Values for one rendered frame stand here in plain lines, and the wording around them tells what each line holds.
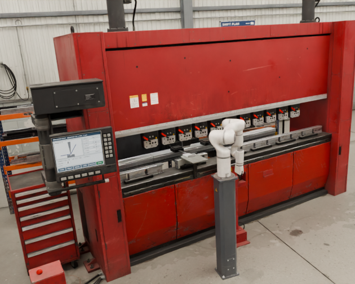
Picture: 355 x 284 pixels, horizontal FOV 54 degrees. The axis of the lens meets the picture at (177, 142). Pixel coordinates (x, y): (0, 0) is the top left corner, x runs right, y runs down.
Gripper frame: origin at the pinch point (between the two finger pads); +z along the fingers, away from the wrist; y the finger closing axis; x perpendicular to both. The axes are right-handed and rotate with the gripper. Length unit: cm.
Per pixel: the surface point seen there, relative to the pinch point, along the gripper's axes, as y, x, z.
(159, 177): -22, -84, -13
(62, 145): 22, -176, -85
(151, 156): -61, -74, -20
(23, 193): -44, -208, -23
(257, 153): -23, 44, -9
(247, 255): 37, -16, 71
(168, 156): -60, -54, -16
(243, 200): -17, 21, 44
